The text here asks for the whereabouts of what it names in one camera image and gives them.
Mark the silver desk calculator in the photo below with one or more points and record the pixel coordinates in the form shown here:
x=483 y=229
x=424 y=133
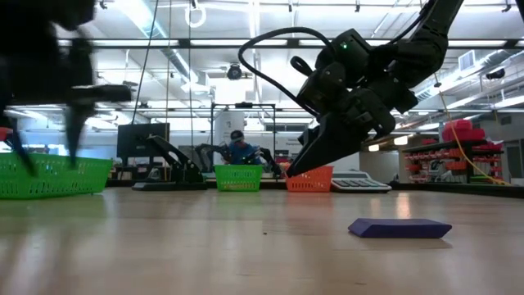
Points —
x=356 y=183

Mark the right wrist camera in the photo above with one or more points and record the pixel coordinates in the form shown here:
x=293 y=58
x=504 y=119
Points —
x=325 y=88

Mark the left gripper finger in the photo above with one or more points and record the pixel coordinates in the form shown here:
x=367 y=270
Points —
x=75 y=131
x=20 y=149

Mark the red storage box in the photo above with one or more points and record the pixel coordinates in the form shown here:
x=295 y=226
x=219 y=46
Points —
x=462 y=133

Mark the green plastic bin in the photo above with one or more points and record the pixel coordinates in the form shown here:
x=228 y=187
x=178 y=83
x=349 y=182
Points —
x=238 y=178
x=53 y=176

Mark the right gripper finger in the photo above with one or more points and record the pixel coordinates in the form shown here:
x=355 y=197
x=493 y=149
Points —
x=309 y=136
x=327 y=147

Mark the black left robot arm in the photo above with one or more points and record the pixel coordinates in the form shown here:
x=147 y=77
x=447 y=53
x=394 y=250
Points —
x=37 y=45

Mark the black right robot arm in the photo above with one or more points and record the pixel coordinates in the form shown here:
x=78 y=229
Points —
x=425 y=45

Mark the orange plastic bin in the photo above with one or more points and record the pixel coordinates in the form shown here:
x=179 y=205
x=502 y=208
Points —
x=311 y=182

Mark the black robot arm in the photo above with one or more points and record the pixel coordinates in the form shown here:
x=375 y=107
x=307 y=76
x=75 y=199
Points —
x=270 y=160
x=209 y=153

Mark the person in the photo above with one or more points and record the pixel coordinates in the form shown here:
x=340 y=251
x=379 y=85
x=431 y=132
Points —
x=241 y=151

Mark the blue eraser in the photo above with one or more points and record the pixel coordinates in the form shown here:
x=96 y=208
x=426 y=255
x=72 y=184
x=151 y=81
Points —
x=399 y=228

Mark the black monitor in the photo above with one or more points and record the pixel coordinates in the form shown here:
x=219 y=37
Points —
x=135 y=139

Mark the black shelf with red bins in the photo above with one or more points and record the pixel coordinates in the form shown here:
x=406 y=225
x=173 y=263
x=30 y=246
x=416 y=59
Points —
x=450 y=160

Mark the black ceiling camera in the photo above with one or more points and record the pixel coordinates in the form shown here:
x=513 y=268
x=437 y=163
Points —
x=234 y=71

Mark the white banner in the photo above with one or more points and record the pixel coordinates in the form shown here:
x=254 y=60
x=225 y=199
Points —
x=223 y=123

